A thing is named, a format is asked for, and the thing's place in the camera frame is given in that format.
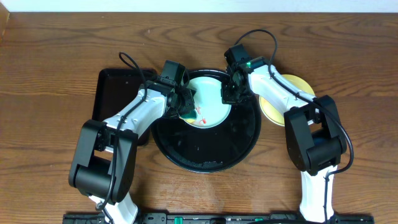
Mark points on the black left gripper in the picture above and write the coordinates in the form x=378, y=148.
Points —
x=189, y=96

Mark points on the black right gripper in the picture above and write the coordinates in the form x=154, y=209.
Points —
x=226, y=97

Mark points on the green and yellow sponge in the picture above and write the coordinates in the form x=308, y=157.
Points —
x=189, y=117

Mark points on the pale green plate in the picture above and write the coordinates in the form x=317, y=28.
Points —
x=209, y=107

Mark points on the yellow plate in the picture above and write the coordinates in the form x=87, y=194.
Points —
x=270, y=112

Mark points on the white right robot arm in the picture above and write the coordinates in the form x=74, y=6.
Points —
x=315, y=138

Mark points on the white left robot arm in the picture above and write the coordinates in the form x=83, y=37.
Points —
x=103, y=164

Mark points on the black round tray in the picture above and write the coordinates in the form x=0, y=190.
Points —
x=211, y=149

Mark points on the black rectangular tray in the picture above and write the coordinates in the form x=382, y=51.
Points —
x=116, y=88

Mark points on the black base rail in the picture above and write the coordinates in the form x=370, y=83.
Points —
x=163, y=218

